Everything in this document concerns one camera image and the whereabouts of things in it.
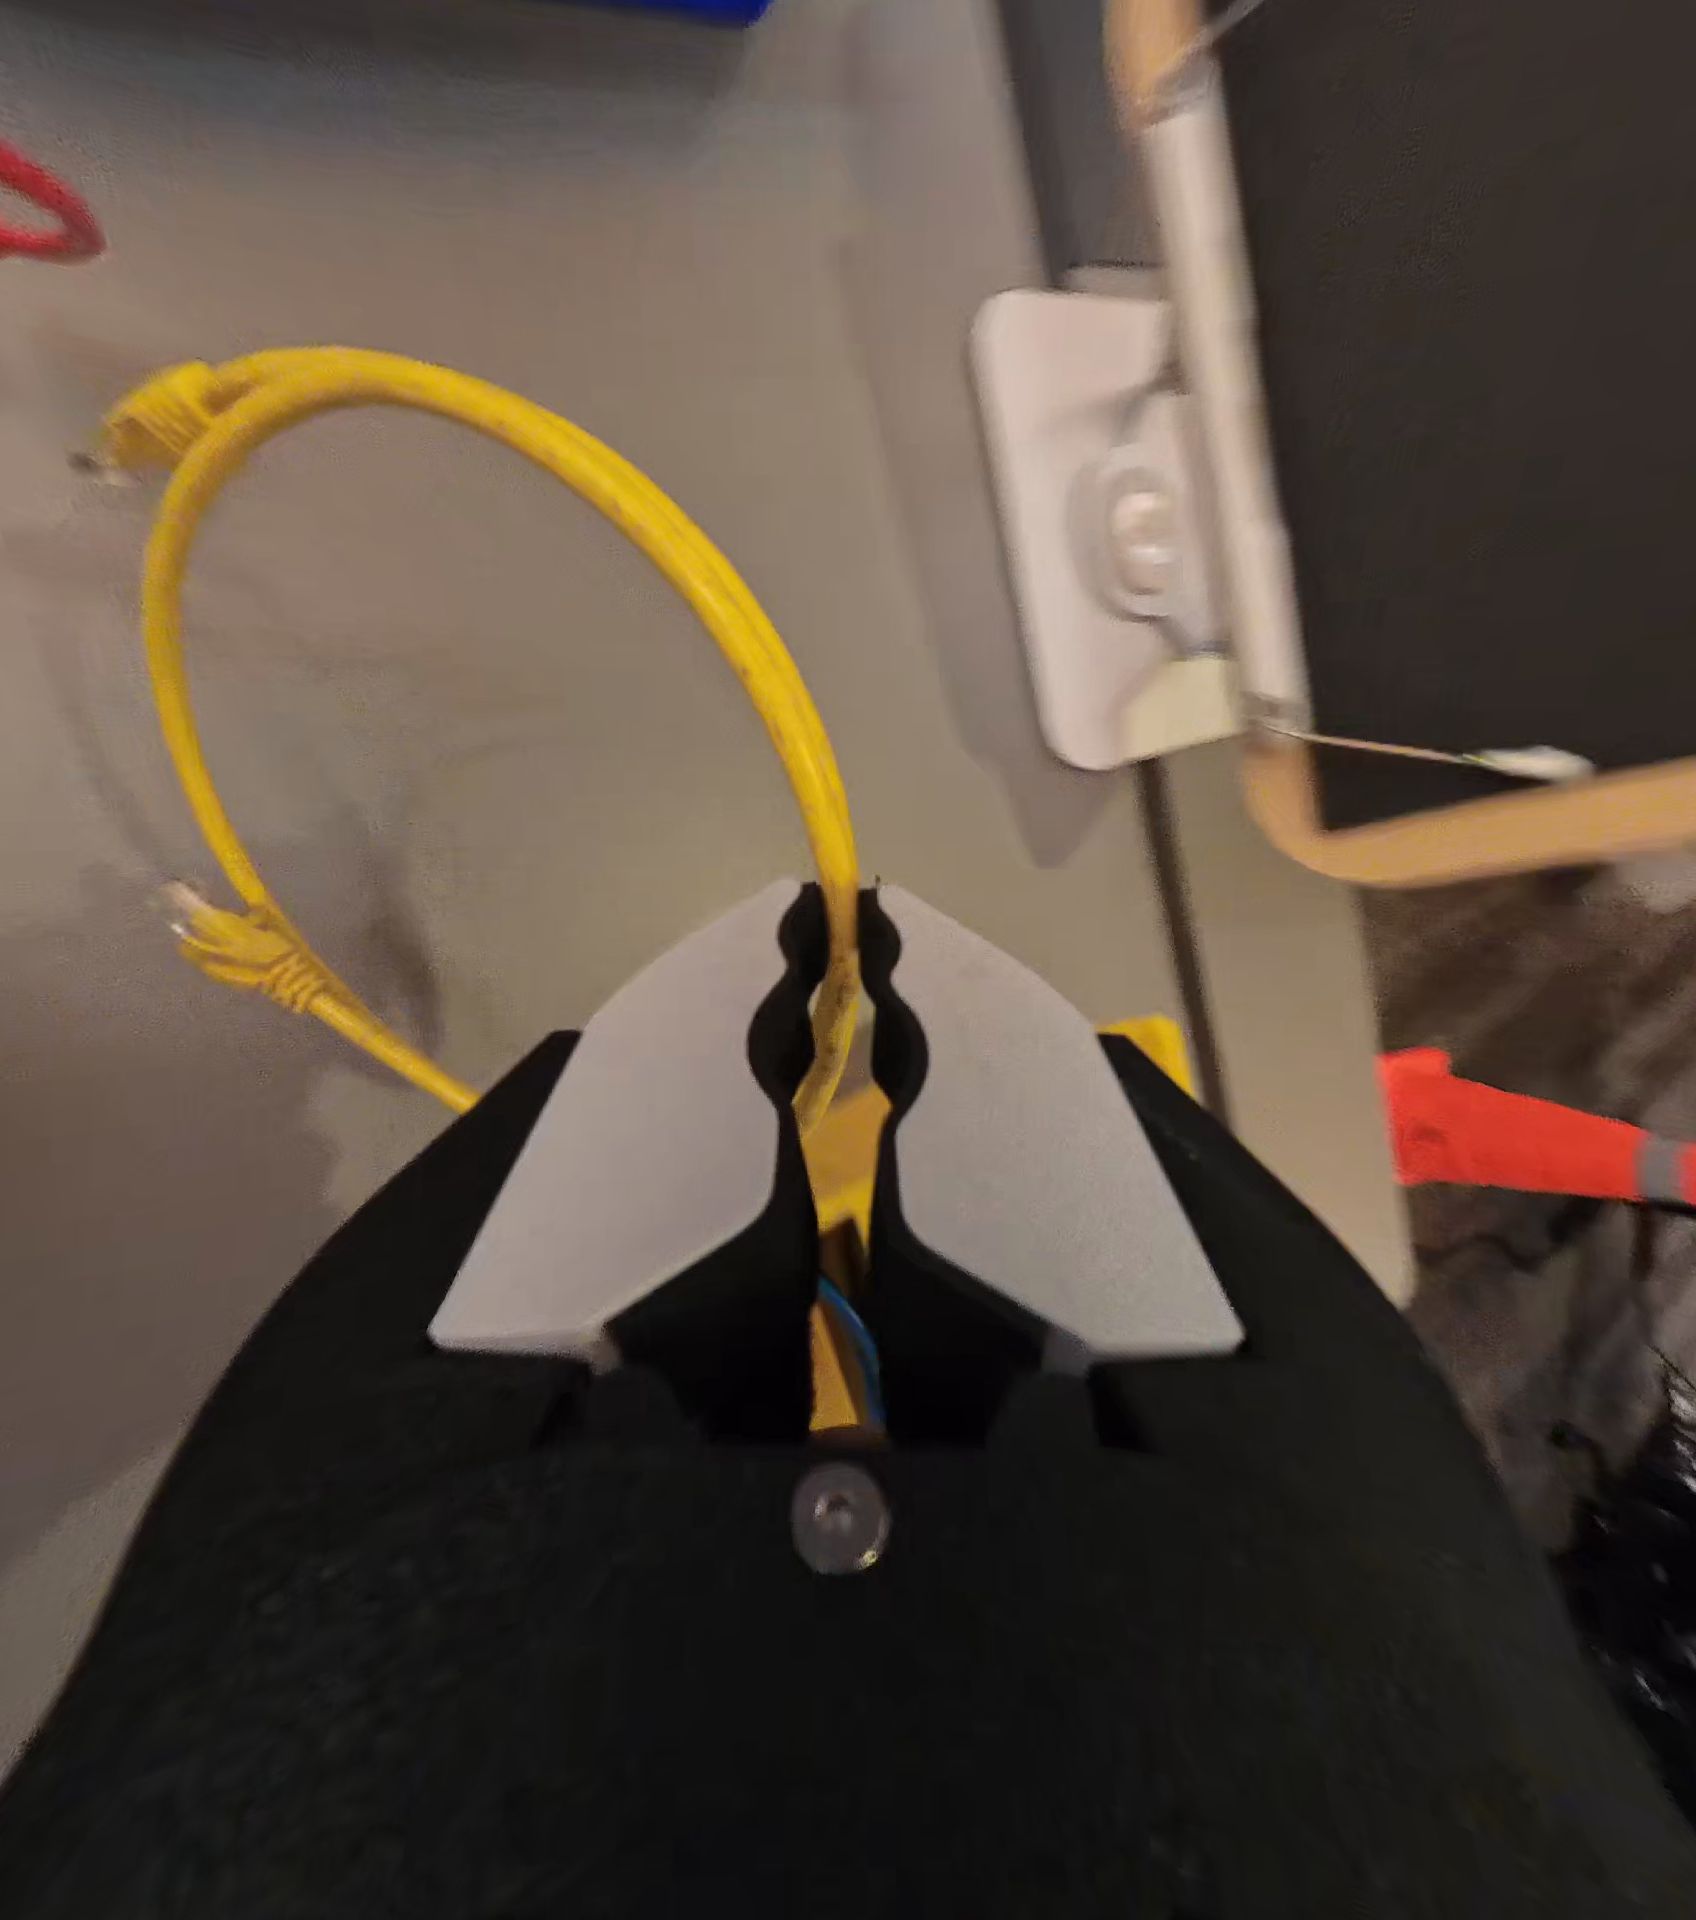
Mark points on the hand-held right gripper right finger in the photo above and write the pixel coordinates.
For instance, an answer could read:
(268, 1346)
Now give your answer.
(1059, 1171)

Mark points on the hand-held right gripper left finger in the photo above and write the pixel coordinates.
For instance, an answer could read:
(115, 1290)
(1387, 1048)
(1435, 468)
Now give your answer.
(639, 1171)

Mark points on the yellow plastic bin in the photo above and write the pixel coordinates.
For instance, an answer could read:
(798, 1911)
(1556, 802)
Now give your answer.
(848, 1171)

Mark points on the orange traffic cone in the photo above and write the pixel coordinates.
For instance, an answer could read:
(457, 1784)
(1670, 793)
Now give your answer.
(1509, 1141)

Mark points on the white tablet stand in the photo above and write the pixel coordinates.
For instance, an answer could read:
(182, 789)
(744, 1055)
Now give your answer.
(1037, 495)

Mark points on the black wood-framed board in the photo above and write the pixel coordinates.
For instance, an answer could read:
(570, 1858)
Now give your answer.
(1539, 375)

